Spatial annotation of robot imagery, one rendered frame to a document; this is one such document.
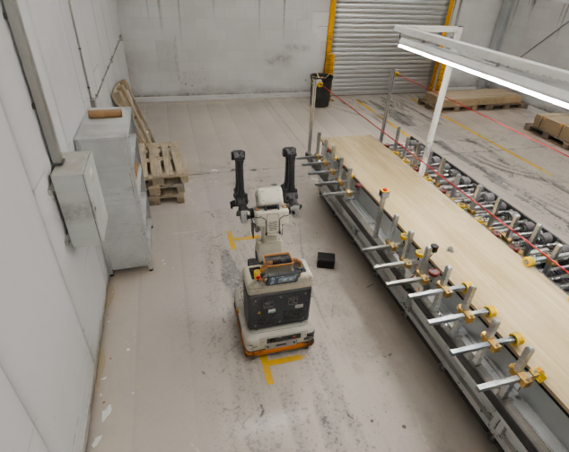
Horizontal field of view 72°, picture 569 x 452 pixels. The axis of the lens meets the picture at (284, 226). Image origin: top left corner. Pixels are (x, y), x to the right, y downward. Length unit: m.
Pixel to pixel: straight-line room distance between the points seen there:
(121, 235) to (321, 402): 2.51
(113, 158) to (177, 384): 2.05
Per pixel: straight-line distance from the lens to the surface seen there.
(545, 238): 4.45
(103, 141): 3.87
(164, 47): 10.08
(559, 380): 2.99
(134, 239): 4.36
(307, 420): 3.35
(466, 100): 11.09
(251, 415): 3.35
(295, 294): 3.27
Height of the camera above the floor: 2.89
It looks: 34 degrees down
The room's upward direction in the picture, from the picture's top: 3 degrees clockwise
